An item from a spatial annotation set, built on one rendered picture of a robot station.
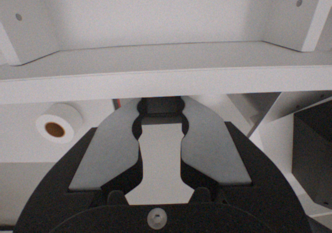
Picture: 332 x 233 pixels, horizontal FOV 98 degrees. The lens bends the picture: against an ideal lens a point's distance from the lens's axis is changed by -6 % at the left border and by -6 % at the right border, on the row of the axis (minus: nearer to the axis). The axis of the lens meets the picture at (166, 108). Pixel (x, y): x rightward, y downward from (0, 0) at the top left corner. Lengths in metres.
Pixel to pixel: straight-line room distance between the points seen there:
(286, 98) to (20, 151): 0.62
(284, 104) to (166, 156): 1.29
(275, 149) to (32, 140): 0.58
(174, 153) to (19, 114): 1.29
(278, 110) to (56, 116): 0.43
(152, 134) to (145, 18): 1.23
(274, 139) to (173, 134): 1.02
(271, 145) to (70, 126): 0.44
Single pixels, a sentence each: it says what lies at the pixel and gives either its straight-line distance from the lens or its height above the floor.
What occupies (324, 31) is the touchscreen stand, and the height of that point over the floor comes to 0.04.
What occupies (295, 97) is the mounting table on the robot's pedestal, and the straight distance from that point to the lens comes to 0.39.
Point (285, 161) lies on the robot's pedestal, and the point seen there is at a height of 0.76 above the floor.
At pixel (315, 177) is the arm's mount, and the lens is 0.47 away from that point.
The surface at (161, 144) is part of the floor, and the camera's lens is 1.44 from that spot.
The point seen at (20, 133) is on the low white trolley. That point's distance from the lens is 0.47.
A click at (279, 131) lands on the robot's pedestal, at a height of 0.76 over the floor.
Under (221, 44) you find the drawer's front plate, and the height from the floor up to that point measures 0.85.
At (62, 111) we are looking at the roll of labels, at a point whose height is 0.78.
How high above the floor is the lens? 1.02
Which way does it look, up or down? 58 degrees down
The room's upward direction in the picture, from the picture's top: 178 degrees clockwise
